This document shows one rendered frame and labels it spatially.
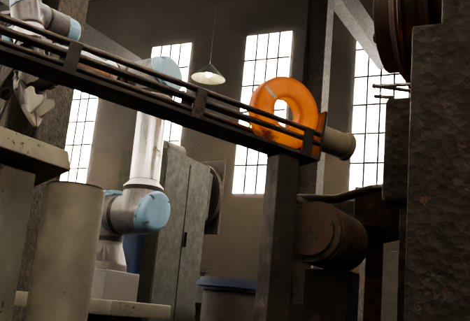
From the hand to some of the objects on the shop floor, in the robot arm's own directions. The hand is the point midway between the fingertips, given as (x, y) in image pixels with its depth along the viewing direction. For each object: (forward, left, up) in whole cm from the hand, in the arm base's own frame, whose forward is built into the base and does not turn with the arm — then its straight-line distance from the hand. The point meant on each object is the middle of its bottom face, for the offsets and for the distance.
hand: (32, 122), depth 152 cm
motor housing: (+58, +29, -71) cm, 96 cm away
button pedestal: (-1, -8, -68) cm, 68 cm away
